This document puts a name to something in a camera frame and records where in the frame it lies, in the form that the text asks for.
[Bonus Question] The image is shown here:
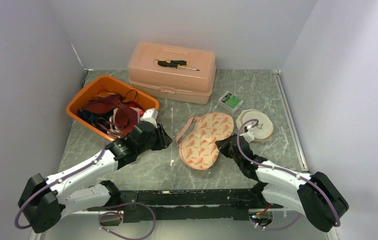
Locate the dark red bra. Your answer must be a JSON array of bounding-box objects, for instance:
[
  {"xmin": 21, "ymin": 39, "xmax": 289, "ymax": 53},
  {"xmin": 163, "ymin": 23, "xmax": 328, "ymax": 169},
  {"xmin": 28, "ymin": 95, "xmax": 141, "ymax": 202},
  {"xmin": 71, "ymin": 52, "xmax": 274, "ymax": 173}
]
[{"xmin": 80, "ymin": 96, "xmax": 144, "ymax": 137}]

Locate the beige lace bra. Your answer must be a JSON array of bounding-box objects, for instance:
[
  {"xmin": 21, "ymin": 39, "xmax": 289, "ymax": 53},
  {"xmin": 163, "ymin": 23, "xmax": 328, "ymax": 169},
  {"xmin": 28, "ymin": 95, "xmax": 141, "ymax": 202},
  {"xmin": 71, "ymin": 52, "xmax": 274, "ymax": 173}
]
[{"xmin": 98, "ymin": 117, "xmax": 124, "ymax": 139}]

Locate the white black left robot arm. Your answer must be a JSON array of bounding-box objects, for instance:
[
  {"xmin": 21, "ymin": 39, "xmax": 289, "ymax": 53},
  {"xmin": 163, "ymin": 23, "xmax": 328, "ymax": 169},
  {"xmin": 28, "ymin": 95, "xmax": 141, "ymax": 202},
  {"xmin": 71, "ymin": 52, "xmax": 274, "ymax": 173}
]
[{"xmin": 14, "ymin": 121, "xmax": 172, "ymax": 233}]

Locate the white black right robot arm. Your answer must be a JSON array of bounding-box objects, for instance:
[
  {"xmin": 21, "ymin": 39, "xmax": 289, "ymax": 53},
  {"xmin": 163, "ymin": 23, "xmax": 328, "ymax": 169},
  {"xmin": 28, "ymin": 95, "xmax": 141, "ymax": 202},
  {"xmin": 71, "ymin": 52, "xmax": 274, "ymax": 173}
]
[{"xmin": 216, "ymin": 134, "xmax": 349, "ymax": 232}]

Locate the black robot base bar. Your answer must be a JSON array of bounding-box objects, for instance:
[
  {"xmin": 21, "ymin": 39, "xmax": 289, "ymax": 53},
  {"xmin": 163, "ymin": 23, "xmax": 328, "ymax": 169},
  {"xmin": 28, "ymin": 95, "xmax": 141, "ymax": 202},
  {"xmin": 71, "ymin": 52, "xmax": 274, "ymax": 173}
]
[{"xmin": 118, "ymin": 188, "xmax": 269, "ymax": 223}]

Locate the small green-labelled plastic box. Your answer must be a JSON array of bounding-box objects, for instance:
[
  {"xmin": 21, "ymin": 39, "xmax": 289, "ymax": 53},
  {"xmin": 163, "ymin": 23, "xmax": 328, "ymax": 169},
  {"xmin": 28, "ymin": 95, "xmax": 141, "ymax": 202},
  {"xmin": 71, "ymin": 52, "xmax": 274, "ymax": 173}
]
[{"xmin": 217, "ymin": 91, "xmax": 244, "ymax": 114}]

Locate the pink translucent toolbox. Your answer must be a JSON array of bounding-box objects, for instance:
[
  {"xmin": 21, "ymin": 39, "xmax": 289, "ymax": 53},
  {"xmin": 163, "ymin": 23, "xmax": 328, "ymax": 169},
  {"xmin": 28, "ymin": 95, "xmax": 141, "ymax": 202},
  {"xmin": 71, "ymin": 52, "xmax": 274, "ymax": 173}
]
[{"xmin": 127, "ymin": 41, "xmax": 216, "ymax": 105}]

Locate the orange plastic basin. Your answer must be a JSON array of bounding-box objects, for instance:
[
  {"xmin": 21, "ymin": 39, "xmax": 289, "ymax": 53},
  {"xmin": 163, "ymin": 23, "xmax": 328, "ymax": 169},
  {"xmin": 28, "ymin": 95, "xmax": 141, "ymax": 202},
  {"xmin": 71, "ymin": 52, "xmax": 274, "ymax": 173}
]
[{"xmin": 66, "ymin": 75, "xmax": 160, "ymax": 141}]

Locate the dark blue cloth garment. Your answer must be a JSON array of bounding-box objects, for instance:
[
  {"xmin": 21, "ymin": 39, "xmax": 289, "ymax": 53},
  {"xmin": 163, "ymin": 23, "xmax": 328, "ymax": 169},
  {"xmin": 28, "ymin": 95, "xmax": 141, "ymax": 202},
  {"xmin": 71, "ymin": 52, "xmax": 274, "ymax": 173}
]
[{"xmin": 77, "ymin": 109, "xmax": 98, "ymax": 126}]

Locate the black yellow screwdriver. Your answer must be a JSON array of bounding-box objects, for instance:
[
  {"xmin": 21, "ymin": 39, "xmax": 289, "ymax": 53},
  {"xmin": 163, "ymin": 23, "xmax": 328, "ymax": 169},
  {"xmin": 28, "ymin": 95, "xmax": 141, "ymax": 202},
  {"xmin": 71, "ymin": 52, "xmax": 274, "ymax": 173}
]
[{"xmin": 156, "ymin": 59, "xmax": 199, "ymax": 71}]

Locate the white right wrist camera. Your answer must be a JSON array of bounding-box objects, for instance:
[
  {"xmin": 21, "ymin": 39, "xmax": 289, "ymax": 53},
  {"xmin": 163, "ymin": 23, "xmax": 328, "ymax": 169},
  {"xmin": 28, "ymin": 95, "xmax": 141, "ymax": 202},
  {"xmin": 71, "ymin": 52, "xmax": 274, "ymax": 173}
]
[{"xmin": 240, "ymin": 126, "xmax": 255, "ymax": 143}]

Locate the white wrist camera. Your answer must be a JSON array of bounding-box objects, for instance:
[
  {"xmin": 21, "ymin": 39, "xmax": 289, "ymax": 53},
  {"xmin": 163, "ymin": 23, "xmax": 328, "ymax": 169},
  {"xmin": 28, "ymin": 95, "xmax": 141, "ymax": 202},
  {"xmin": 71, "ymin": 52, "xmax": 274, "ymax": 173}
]
[
  {"xmin": 139, "ymin": 108, "xmax": 158, "ymax": 127},
  {"xmin": 240, "ymin": 126, "xmax": 255, "ymax": 143}
]

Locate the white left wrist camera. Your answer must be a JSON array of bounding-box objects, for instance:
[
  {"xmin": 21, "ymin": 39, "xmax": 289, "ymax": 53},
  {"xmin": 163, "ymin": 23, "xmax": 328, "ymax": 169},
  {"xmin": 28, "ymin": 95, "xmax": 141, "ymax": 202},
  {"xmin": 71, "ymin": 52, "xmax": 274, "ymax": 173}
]
[{"xmin": 139, "ymin": 108, "xmax": 158, "ymax": 127}]

